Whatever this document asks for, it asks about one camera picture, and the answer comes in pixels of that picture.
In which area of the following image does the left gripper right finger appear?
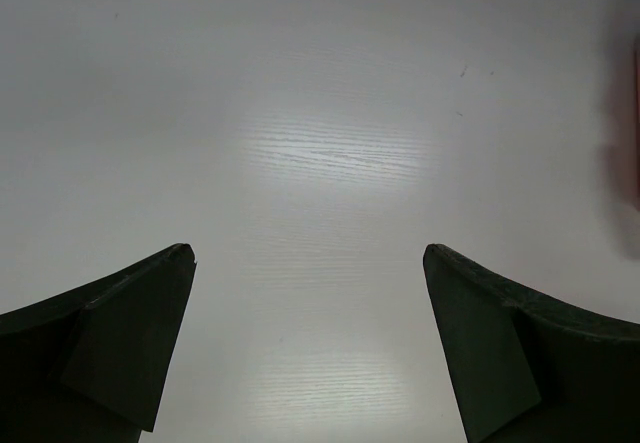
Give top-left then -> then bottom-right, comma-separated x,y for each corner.
423,244 -> 639,442

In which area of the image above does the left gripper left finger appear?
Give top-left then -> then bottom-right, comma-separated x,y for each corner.
1,243 -> 196,442

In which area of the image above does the white plastic basket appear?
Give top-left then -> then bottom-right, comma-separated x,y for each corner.
634,37 -> 640,147

